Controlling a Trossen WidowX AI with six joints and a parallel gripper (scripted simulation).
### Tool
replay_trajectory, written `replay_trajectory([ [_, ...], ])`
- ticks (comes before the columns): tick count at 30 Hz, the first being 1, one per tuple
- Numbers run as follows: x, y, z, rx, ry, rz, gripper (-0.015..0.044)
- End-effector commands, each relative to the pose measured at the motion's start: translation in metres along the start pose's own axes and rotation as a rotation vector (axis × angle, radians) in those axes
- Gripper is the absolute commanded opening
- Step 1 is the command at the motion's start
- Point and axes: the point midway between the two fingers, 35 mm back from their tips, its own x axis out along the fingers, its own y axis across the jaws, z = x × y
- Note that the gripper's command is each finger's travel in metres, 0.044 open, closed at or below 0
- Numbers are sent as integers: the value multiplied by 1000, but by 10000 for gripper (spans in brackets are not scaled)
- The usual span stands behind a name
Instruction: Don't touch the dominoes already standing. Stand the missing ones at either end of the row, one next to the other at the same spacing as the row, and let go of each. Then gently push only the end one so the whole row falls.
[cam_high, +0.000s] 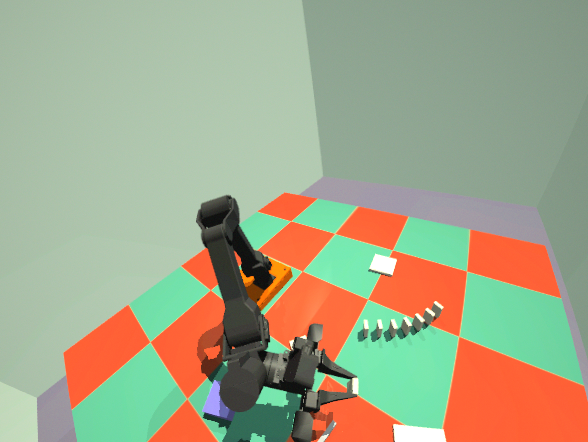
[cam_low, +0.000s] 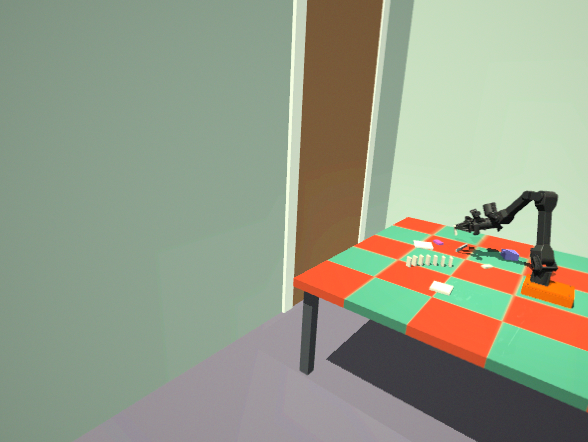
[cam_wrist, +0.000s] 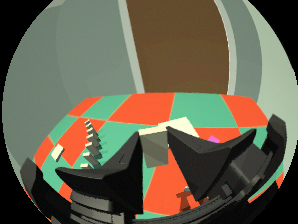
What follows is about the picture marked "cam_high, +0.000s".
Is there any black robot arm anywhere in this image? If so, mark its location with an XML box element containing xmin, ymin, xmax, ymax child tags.
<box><xmin>196</xmin><ymin>194</ymin><xmax>319</xmax><ymax>412</ymax></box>

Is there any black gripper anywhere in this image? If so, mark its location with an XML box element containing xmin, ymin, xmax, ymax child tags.
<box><xmin>267</xmin><ymin>323</ymin><xmax>358</xmax><ymax>442</ymax></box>

